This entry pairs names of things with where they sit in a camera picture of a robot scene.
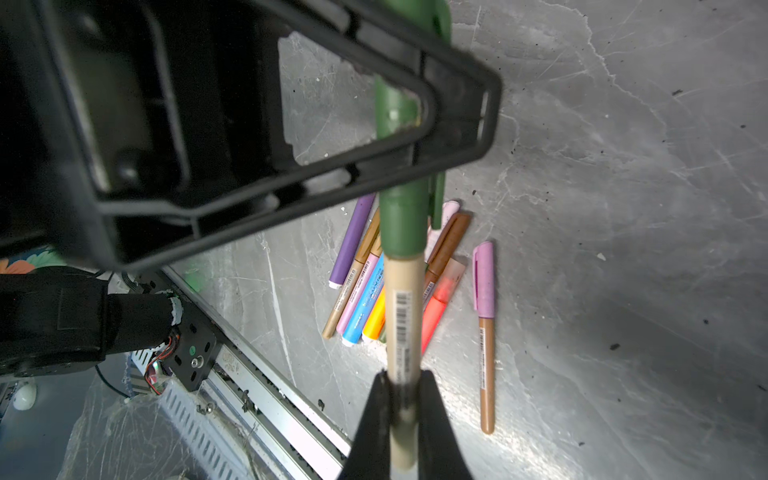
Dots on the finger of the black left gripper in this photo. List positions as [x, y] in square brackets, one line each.
[207, 121]

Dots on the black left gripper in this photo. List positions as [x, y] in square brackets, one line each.
[47, 194]

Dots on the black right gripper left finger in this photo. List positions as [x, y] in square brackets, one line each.
[369, 457]

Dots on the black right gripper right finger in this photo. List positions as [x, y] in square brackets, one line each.
[439, 456]

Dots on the brown pen body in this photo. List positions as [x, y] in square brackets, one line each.
[487, 386]

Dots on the beige pen body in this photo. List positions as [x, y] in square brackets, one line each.
[404, 283]

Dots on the brown pen brown cap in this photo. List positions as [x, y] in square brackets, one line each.
[446, 245]

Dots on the blue highlighter pen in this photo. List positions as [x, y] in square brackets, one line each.
[373, 288]

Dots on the orange highlighter pen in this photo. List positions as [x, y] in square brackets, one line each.
[376, 320]

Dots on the red highlighter pen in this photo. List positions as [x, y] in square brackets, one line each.
[439, 300]

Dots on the pink pen gold cap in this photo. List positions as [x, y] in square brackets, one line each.
[360, 285]

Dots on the purple highlighter pen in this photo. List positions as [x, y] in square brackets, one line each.
[351, 240]

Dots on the tan pen gold cap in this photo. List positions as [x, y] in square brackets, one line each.
[354, 272]

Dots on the green pen pink cap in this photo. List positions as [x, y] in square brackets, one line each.
[440, 211]

